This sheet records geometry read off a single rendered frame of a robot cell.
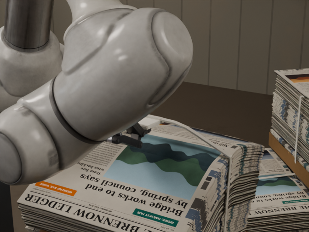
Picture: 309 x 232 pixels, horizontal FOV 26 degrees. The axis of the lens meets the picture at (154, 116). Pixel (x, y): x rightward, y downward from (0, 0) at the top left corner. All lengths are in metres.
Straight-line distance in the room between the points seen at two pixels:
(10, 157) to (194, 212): 0.34
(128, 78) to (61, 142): 0.13
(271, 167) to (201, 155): 0.79
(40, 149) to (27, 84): 0.72
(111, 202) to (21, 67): 0.52
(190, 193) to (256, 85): 3.77
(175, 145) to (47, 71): 0.45
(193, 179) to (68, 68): 0.37
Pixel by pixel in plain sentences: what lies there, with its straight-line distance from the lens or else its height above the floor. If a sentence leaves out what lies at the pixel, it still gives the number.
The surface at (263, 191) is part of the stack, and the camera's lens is 1.78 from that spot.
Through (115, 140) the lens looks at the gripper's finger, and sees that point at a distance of 1.03.
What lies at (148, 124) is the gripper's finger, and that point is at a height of 1.23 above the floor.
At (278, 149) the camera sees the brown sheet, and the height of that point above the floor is 0.86.
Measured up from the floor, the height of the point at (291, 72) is 1.07.
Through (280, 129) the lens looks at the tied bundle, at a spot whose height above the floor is 0.92.
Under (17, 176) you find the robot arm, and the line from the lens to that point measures 0.81.
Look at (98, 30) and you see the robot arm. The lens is 0.77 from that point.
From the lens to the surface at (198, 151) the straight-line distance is 1.15.
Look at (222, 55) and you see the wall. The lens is 4.82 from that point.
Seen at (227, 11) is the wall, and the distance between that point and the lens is 4.72.
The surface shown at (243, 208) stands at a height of 1.02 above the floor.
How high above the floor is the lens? 1.68
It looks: 23 degrees down
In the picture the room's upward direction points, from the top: straight up
